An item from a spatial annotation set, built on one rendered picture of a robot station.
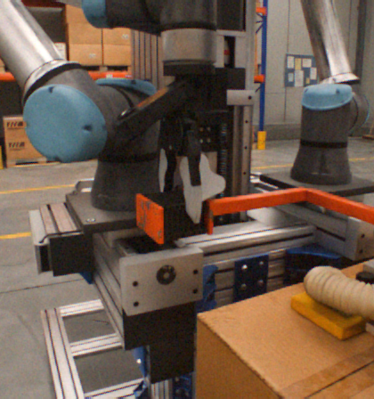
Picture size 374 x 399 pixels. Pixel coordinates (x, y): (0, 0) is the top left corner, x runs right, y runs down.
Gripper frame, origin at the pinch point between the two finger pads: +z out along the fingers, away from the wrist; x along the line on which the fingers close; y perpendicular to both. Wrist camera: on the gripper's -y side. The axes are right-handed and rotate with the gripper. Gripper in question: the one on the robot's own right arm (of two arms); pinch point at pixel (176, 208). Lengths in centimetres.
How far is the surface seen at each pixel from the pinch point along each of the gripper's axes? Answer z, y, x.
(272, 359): 14.0, 2.7, -19.5
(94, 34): -121, 174, 672
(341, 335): 12.9, 12.3, -21.3
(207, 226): 1.9, 2.8, -4.1
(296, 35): -165, 735, 766
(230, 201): -0.2, 8.5, -1.0
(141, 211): 0.2, -4.8, 2.1
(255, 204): 0.9, 13.2, -1.2
